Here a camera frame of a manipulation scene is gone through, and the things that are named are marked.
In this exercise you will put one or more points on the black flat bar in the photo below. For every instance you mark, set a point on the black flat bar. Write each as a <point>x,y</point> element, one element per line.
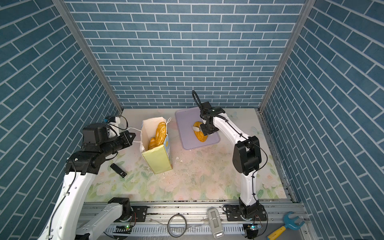
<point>118,170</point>

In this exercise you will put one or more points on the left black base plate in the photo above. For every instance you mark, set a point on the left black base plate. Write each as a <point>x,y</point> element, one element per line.
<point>139,214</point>

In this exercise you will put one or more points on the white handheld device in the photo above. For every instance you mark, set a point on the white handheld device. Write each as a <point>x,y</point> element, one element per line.
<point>215,223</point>

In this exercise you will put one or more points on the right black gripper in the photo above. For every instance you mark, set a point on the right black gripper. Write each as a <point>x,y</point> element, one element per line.
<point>205,131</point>

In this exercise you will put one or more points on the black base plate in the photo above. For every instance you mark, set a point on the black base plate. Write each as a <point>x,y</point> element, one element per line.
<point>236,213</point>
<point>139,214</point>

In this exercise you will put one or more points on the white paper gift bag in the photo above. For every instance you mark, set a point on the white paper gift bag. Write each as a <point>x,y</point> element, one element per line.
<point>158,158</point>

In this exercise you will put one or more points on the round flower bun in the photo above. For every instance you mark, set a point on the round flower bun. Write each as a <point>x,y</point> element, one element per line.
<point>161,133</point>

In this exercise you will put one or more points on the metal kitchen tongs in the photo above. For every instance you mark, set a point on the metal kitchen tongs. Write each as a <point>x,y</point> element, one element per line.
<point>197,99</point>

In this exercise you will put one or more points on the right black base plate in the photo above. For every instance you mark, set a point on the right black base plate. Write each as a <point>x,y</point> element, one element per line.
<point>236,213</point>

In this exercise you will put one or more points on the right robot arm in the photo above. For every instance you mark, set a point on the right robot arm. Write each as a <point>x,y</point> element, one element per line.
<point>247,155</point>

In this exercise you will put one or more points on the lilac plastic tray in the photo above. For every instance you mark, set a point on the lilac plastic tray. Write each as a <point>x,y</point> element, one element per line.
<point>185,120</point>

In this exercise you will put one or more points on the braided croissant bread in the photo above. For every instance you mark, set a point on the braided croissant bread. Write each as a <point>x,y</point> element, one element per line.
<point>152,143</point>

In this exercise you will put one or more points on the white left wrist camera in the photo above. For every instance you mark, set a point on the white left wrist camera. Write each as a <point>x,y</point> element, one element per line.
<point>113,121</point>

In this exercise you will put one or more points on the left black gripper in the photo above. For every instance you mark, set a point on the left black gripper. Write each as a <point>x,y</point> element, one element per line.
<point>127,141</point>

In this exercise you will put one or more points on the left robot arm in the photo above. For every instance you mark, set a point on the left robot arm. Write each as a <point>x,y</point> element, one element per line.
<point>100,142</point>

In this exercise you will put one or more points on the blue yellow wrench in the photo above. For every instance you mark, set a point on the blue yellow wrench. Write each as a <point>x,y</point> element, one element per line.
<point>289,223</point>

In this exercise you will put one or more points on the sugared oval bread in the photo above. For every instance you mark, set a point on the sugared oval bread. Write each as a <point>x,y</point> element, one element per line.
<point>198,132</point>

